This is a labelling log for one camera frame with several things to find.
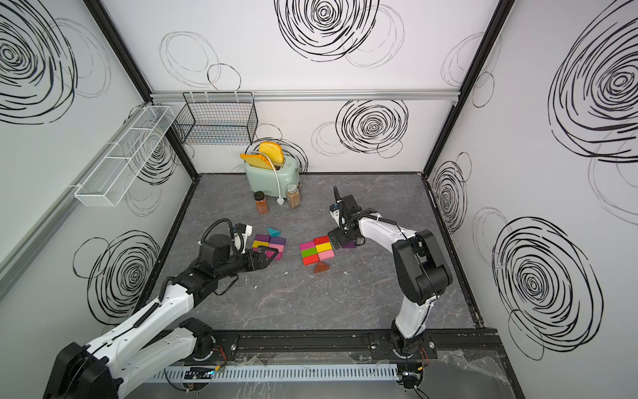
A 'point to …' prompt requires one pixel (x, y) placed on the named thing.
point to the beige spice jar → (293, 194)
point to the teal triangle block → (274, 233)
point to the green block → (308, 252)
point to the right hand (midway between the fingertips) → (345, 235)
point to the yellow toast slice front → (257, 160)
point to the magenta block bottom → (306, 245)
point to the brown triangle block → (321, 267)
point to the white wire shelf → (113, 177)
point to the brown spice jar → (262, 206)
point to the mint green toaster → (262, 179)
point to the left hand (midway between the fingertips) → (269, 253)
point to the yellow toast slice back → (273, 151)
